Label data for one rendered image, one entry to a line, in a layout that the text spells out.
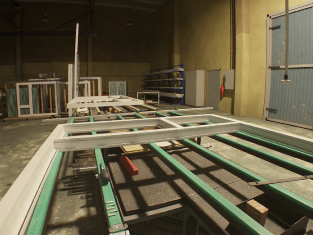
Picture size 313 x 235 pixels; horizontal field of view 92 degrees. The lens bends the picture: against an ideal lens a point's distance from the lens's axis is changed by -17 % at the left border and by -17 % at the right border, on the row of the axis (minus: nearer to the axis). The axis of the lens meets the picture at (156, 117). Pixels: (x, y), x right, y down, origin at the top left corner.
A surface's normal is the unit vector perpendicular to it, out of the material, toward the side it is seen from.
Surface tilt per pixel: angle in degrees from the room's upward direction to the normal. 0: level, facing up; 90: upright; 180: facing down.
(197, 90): 90
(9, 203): 0
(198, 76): 90
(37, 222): 0
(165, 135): 90
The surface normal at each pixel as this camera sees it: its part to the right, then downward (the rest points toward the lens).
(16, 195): 0.00, -0.98
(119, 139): 0.35, 0.16
